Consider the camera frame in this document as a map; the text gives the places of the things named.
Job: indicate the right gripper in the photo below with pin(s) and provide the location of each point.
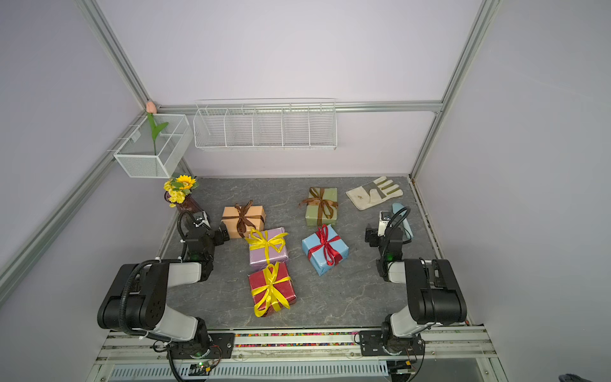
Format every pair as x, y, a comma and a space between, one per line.
371, 236

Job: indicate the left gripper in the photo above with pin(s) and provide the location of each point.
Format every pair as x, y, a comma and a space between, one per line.
217, 235

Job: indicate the blue gift box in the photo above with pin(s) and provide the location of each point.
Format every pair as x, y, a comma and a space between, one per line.
318, 262

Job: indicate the red gift box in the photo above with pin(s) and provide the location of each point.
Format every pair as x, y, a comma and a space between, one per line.
271, 289

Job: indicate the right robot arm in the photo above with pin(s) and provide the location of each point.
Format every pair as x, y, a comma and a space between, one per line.
434, 297

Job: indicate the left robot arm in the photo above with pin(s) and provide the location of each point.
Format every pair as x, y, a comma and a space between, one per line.
136, 301

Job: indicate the orange gift box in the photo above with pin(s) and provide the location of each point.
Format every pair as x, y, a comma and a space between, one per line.
243, 220

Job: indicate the yellow ribbon on purple box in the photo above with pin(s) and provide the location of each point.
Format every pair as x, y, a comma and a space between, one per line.
265, 240

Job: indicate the purple gift box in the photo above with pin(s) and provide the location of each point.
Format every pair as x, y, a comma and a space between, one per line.
268, 248

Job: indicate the brown ribbon on green box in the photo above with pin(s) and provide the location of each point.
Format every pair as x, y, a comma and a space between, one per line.
321, 202

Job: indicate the light blue garden trowel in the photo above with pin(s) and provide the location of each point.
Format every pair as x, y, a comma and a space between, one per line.
400, 215

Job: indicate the dark glass vase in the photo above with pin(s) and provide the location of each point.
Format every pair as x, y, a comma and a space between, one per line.
186, 203

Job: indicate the white gardening glove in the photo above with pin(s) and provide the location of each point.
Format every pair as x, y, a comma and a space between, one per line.
374, 193

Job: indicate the yellow sunflower bouquet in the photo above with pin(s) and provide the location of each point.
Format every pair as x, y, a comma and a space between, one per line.
181, 186

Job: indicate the small white mesh basket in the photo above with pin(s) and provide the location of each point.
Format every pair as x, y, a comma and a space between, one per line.
156, 154

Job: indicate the artificial pink tulip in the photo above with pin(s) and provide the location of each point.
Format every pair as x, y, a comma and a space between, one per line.
156, 129

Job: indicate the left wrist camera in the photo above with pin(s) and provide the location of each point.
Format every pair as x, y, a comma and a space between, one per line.
200, 220

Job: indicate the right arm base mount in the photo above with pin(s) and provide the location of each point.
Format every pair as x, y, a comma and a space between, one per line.
374, 343

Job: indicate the long white wire basket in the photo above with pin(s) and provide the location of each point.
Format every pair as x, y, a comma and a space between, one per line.
266, 124

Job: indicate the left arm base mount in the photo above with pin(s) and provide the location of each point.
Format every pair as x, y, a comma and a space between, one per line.
218, 345

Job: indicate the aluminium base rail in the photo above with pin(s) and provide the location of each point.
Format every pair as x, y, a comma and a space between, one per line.
303, 354

